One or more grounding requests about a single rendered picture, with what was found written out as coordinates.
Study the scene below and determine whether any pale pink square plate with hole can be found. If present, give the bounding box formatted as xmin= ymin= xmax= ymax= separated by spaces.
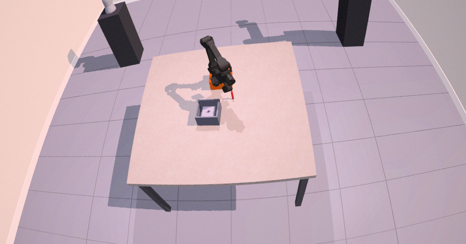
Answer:
xmin=202 ymin=106 xmax=216 ymax=117

